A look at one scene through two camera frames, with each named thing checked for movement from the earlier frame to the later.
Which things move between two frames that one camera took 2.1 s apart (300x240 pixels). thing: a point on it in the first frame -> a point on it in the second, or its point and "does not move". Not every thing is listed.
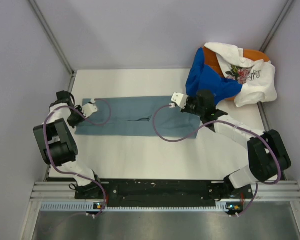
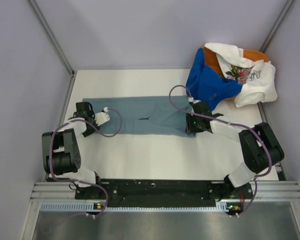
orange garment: x=211 y=60 does not move
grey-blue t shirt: x=154 y=117 does not move
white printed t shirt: x=257 y=78 does not move
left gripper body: x=76 y=118 -> x=91 y=130
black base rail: x=192 y=193 does not move
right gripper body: x=191 y=106 -> x=193 y=123
